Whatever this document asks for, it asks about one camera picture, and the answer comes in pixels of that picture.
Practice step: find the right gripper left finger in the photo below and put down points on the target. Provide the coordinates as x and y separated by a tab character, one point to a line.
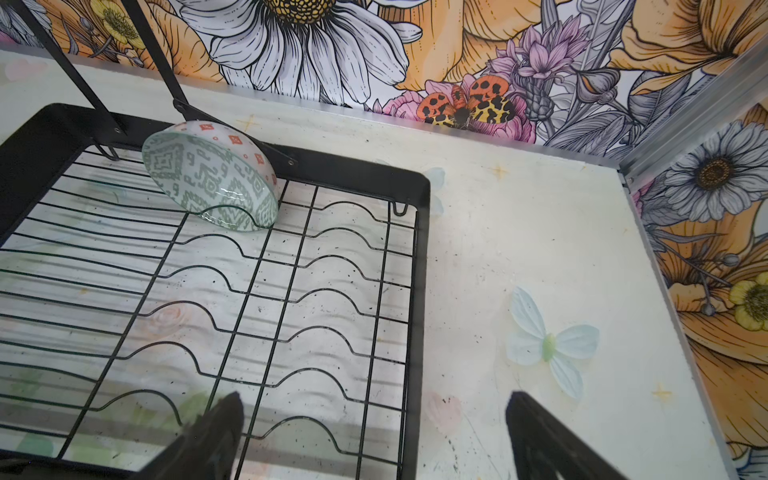
204	450

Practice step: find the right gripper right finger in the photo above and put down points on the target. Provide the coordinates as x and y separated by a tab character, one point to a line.
544	448

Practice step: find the green geometric pattern bowl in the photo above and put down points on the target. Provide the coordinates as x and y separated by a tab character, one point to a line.
215	172

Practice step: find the black wire dish rack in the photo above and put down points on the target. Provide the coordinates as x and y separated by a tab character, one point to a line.
125	317

